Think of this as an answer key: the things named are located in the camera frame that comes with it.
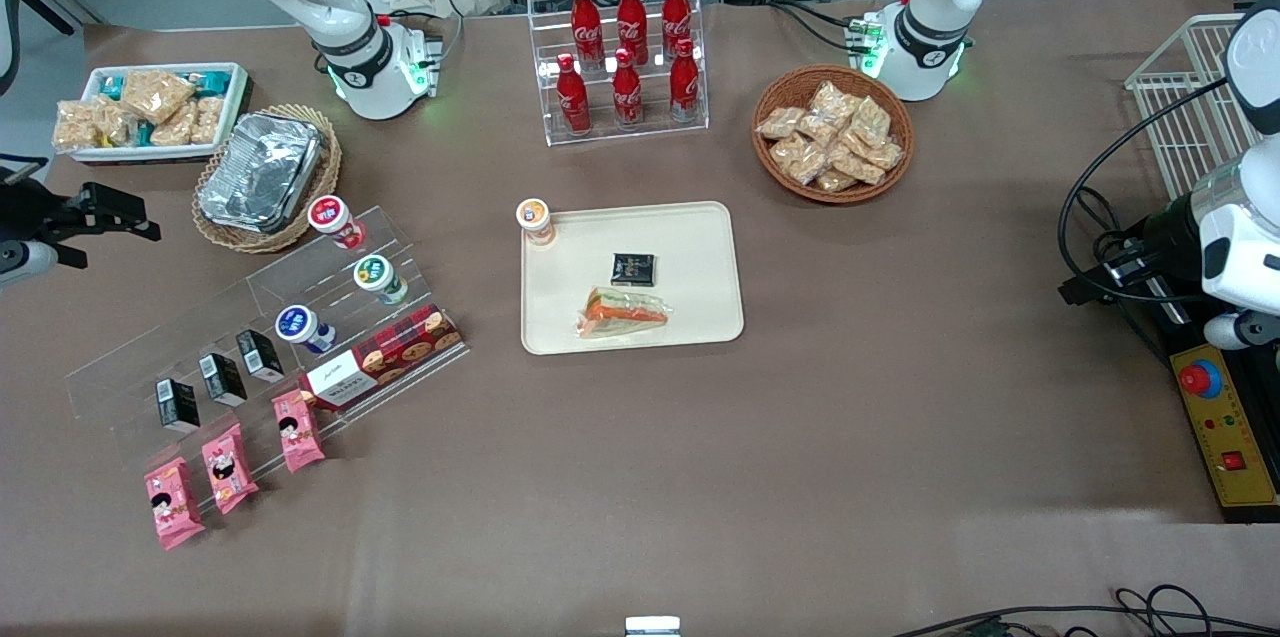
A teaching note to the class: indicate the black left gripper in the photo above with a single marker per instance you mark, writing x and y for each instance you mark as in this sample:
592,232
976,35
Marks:
1166,234

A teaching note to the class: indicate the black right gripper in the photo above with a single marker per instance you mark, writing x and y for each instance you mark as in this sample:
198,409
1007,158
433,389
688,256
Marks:
32,211

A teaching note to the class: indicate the triangle sandwich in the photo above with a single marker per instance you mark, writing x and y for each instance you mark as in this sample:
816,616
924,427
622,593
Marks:
620,314

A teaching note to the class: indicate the white rectangular snack tray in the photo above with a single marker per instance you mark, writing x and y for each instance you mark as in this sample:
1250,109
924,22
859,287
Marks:
235,117

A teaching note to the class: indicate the beige plastic tray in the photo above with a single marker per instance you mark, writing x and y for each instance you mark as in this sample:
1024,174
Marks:
690,247

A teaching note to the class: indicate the granola snack pack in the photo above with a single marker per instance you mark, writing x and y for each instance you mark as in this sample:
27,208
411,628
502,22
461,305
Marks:
155,95
122,127
78,125
208,120
174,127

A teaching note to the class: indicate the teal snack wrapper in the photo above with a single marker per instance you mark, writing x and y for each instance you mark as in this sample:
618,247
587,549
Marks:
111,87
212,80

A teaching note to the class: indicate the foil food container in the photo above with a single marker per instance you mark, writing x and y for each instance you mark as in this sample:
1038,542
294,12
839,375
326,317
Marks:
260,172

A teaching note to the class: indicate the clear acrylic stepped shelf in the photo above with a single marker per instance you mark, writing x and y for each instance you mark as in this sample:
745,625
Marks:
300,279

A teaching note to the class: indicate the small black carton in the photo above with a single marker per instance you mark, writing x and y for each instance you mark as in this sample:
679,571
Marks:
222,380
261,357
178,407

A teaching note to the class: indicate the yellow emergency stop box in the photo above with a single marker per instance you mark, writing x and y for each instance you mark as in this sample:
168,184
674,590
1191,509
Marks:
1235,417

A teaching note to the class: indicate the blue lid cup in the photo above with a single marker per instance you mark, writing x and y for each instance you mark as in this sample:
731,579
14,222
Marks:
296,323

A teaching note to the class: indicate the red lid cup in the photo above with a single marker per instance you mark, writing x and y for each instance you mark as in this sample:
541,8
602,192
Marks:
330,215

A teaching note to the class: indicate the oval wicker basket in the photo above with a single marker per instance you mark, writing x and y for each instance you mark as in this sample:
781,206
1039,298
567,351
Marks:
325,167

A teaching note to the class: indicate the clear bag of crackers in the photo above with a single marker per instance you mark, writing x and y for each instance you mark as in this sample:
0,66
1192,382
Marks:
780,123
885,155
798,159
836,181
870,122
858,167
832,102

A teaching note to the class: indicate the green lid cup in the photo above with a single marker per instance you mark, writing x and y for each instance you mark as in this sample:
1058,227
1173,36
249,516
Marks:
374,273

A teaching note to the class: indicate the pink snack packet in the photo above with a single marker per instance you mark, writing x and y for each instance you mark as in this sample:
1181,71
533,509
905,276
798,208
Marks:
298,431
229,469
172,505

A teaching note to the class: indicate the red tartan cookie box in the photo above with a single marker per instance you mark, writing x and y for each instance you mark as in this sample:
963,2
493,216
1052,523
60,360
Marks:
400,352

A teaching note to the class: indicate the round brown wicker basket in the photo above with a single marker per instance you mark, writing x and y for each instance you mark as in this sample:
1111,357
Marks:
790,82

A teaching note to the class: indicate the orange lid cup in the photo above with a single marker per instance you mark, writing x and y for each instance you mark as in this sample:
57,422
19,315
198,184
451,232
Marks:
535,217

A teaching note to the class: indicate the red cola bottle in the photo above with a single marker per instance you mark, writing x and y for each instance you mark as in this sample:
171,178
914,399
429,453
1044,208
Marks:
573,97
685,82
627,92
677,12
632,17
586,22

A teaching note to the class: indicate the small black snack packet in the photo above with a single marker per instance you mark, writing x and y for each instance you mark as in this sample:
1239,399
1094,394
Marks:
634,270

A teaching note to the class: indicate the clear acrylic bottle rack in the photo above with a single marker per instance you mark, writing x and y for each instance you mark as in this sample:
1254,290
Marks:
620,137

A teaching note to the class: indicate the small white device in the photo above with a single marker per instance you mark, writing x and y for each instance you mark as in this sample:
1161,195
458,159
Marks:
652,627

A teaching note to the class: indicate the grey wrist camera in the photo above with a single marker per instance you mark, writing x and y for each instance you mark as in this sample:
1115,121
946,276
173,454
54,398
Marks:
25,262

